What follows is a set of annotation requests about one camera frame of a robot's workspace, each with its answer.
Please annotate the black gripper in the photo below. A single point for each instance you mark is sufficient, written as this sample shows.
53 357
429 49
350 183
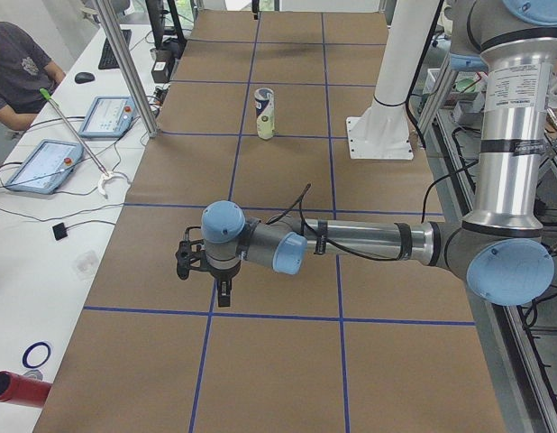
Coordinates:
223 273

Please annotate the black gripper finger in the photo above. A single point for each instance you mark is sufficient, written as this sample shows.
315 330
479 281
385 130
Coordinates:
255 8

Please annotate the white tennis ball can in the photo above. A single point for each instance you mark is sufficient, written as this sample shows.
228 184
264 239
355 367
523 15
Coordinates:
265 112

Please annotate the black monitor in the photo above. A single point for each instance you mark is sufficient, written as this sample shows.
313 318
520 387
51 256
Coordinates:
157 13

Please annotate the black box white label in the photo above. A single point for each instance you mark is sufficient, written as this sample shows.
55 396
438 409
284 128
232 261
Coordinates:
163 66

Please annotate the small electronics board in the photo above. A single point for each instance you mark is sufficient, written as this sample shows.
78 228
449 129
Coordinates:
158 96

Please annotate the small black square pad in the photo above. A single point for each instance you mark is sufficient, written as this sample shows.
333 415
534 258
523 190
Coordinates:
60 231

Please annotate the upper teach pendant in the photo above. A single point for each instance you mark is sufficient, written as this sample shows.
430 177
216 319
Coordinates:
109 117

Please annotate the teach pendant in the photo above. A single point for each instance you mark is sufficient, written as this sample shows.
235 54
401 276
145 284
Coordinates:
46 168
109 117

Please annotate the black computer mouse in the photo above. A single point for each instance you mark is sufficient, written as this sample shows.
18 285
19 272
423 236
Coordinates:
84 77

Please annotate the lower teach pendant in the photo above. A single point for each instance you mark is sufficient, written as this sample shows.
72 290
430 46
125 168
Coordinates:
46 168

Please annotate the metal rod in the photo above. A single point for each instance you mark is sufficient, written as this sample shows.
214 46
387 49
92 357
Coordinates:
106 175

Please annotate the red bottle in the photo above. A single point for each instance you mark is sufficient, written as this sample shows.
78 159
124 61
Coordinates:
22 390

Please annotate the seated man grey shirt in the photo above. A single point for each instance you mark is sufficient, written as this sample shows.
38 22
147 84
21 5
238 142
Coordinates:
25 69

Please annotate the aluminium frame post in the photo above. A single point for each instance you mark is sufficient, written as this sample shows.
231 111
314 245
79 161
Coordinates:
131 77

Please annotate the white pedestal column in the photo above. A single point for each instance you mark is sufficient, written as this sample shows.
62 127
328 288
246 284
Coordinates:
382 131

